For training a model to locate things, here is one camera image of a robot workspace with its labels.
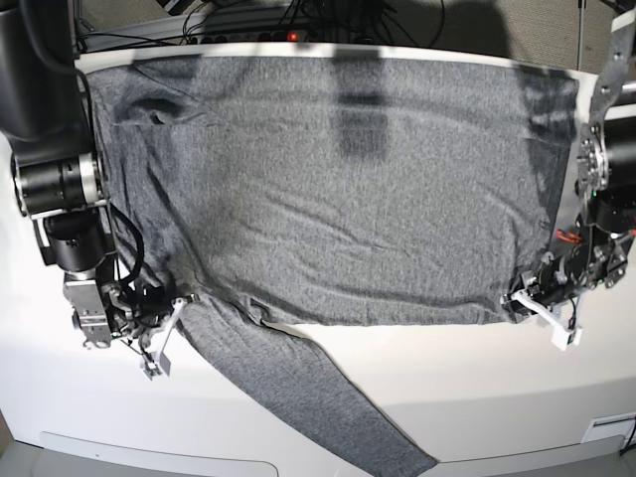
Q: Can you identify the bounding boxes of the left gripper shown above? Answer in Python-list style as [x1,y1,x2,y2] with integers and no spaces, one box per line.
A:
[500,252,582,347]

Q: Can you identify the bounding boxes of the grey long-sleeve T-shirt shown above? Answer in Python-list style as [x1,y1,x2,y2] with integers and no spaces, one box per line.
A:
[88,54,578,476]

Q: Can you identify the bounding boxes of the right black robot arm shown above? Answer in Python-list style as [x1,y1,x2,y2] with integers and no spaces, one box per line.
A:
[1,1,196,378]

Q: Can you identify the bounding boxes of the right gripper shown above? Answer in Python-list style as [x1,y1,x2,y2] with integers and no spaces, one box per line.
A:
[101,281,200,376]

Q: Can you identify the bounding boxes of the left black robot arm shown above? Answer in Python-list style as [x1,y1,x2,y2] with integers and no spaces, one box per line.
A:
[501,1,635,351]

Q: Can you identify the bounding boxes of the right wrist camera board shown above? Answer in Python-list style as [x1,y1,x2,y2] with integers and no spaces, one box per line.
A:
[140,360,163,381]

